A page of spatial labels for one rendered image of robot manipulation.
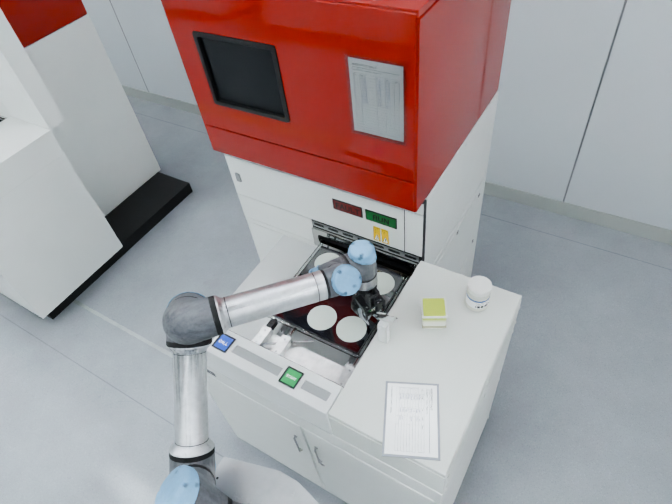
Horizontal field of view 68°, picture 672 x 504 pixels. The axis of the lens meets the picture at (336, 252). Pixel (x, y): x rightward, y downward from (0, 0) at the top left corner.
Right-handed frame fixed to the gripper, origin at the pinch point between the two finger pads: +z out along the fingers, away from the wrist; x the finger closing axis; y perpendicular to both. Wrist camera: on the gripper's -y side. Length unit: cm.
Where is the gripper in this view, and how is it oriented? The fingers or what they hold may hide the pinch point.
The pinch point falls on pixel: (365, 315)
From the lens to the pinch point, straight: 164.8
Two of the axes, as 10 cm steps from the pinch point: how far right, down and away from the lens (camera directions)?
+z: 1.1, 6.7, 7.4
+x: 8.7, -4.2, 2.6
